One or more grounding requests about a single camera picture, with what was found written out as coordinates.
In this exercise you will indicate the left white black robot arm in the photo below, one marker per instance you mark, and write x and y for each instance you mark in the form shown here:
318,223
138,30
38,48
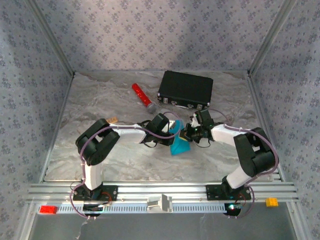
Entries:
96,145

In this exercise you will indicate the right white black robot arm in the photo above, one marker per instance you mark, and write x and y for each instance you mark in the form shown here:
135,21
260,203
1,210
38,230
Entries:
252,152

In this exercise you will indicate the red tube with grey cap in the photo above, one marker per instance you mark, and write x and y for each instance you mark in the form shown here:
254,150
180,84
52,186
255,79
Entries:
141,93

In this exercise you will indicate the black hard case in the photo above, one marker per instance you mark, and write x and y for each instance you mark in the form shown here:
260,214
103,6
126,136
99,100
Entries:
186,87

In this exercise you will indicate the small orange wooden block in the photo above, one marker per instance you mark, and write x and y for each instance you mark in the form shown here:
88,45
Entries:
112,120

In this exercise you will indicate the black controller board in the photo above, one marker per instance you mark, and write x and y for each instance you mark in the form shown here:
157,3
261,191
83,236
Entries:
232,209
93,209

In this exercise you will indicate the yellow toy brick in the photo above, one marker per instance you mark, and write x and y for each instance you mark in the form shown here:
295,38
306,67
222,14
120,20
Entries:
272,202

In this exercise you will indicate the red toy brick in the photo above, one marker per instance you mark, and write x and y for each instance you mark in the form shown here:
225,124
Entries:
48,209

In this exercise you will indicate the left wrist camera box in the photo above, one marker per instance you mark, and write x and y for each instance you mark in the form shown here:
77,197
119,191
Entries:
171,125

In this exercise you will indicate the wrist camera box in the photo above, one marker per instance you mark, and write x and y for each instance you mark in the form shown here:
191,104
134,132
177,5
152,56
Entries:
193,122
171,125

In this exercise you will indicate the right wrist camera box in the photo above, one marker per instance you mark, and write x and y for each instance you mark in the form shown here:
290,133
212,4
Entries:
193,122

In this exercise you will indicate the aluminium mounting rail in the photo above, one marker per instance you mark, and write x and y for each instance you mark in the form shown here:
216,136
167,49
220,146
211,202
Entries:
162,188

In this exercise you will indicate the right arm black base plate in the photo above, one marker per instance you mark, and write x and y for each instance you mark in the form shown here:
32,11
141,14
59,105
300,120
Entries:
212,192

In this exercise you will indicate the grey metal bracket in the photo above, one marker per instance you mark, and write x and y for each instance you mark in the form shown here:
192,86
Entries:
160,203

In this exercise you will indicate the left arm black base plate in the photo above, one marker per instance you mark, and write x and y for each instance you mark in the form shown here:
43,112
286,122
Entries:
111,192

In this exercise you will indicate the aluminium corner post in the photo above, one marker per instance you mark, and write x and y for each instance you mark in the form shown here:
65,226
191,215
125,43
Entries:
56,42
270,37

